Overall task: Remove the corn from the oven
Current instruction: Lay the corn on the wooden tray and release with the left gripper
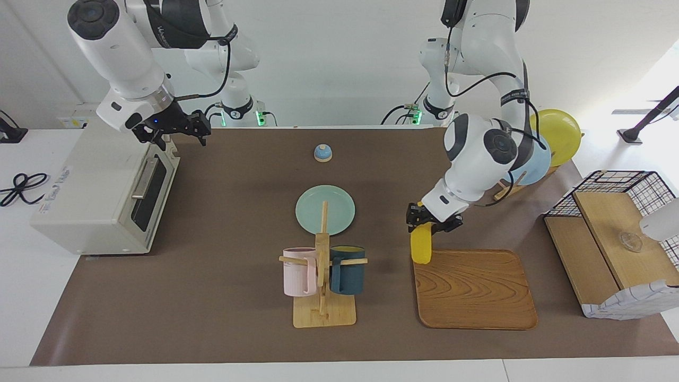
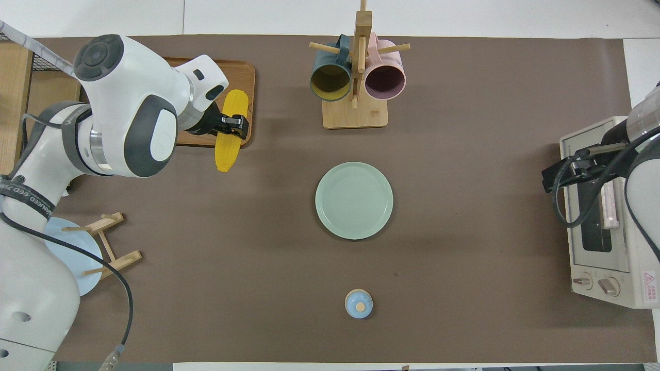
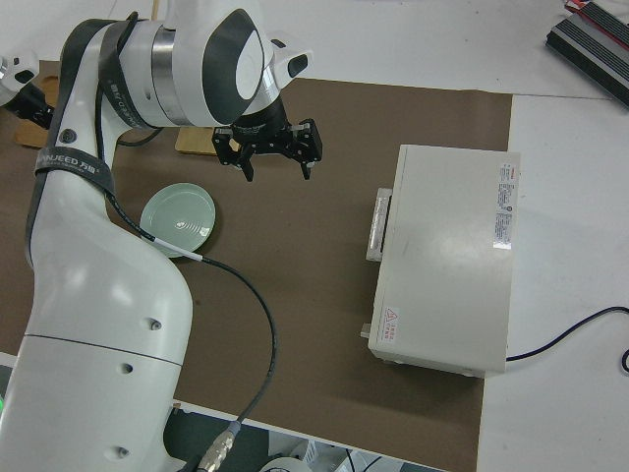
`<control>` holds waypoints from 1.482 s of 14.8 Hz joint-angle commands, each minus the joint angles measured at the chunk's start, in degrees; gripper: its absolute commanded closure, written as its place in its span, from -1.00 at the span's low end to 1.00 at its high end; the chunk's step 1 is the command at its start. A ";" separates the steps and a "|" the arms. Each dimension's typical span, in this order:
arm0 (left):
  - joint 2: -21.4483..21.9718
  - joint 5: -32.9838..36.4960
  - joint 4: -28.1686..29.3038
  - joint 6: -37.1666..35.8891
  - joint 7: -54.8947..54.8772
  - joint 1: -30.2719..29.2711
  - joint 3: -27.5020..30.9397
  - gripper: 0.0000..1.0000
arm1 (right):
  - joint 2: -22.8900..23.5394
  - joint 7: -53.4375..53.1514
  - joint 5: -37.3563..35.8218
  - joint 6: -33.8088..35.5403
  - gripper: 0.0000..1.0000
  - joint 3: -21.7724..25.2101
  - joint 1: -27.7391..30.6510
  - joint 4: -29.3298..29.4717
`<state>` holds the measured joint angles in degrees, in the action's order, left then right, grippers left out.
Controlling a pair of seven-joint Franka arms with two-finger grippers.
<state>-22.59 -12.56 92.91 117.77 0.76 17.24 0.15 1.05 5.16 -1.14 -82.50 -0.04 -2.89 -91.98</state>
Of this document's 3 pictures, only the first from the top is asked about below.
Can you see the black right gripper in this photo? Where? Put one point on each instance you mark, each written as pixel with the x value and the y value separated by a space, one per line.
pixel 170 119

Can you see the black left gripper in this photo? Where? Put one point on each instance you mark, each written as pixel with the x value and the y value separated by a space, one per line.
pixel 445 220

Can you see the yellow corn cob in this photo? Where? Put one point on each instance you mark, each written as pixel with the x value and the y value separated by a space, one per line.
pixel 421 246

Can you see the light green plate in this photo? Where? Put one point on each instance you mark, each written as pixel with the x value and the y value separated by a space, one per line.
pixel 339 207

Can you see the white toaster oven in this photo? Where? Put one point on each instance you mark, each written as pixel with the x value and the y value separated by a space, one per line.
pixel 90 191

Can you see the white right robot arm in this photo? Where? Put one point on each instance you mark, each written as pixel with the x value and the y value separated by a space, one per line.
pixel 122 58

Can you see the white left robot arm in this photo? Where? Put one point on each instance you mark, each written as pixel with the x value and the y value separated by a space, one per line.
pixel 477 154

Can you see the wooden plate rack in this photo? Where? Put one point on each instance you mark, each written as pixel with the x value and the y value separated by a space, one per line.
pixel 504 192

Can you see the brown wooden tray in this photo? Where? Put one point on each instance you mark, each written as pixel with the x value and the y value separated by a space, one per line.
pixel 472 289

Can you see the brown table mat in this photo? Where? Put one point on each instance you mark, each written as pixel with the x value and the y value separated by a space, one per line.
pixel 238 212

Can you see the dark blue mug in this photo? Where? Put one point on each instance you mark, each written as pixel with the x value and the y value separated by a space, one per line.
pixel 347 278

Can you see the light blue plate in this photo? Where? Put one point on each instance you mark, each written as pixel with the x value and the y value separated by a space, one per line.
pixel 538 167

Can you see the small blue call bell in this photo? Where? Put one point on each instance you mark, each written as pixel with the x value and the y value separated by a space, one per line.
pixel 322 154

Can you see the wooden mug tree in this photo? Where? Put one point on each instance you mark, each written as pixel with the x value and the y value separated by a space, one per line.
pixel 323 313

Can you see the pink mug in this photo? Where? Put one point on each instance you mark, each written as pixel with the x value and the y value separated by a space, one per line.
pixel 297 276

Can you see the yellow plate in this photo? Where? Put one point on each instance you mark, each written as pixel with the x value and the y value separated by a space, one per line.
pixel 559 135

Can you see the black desk device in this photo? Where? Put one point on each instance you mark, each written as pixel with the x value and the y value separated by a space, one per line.
pixel 10 132

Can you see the wooden stepped shelf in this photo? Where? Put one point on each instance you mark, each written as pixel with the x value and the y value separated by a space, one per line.
pixel 610 228

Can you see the small clear glass dish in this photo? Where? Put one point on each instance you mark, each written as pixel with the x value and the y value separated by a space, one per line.
pixel 631 242

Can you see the wooden shelf box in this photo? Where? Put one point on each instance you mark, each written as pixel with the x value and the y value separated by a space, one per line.
pixel 631 305

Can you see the white rounded device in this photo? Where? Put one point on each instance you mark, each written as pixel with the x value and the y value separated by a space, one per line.
pixel 660 223

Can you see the black angled stand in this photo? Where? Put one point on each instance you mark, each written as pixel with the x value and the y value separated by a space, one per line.
pixel 650 119

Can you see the white wall box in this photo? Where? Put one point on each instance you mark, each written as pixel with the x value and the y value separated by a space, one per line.
pixel 79 116

